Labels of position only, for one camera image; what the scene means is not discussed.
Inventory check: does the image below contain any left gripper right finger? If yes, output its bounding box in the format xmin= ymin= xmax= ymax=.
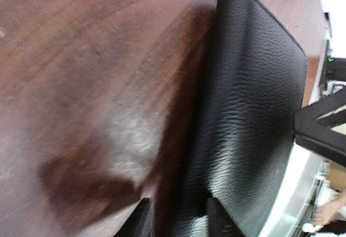
xmin=207 ymin=198 xmax=243 ymax=237

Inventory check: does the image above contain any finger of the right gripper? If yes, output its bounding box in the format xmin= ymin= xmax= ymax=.
xmin=294 ymin=89 xmax=345 ymax=167

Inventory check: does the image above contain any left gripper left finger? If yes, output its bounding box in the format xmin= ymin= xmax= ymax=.
xmin=115 ymin=198 xmax=154 ymax=237

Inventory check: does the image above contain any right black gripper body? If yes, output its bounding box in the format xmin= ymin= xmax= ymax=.
xmin=326 ymin=57 xmax=346 ymax=82

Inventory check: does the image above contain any black zippered tool case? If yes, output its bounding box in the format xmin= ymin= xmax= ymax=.
xmin=170 ymin=0 xmax=307 ymax=236

